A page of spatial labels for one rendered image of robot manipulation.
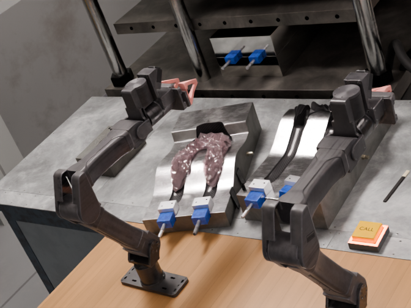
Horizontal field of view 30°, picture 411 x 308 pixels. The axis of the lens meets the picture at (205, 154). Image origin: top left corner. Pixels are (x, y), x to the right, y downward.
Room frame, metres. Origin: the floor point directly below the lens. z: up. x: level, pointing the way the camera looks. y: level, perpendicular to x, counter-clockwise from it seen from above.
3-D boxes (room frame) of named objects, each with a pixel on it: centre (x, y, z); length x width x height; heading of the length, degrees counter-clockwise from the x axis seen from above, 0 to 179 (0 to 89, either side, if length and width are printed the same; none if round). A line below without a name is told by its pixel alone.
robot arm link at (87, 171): (1.67, 0.25, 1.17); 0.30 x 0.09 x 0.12; 134
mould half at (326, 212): (1.87, -0.30, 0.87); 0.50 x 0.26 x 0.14; 138
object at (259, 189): (1.71, -0.07, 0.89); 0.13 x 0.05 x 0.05; 137
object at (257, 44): (2.83, -0.44, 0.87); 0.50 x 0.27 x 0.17; 138
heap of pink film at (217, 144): (2.04, 0.01, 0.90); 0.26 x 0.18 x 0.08; 155
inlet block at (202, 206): (1.78, 0.08, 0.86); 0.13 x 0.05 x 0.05; 155
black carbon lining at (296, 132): (1.86, -0.28, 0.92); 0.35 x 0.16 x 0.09; 138
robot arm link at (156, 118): (1.81, 0.10, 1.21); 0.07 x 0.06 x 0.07; 134
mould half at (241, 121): (2.05, 0.02, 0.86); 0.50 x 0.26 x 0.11; 155
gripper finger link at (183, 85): (1.89, -0.01, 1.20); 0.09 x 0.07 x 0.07; 134
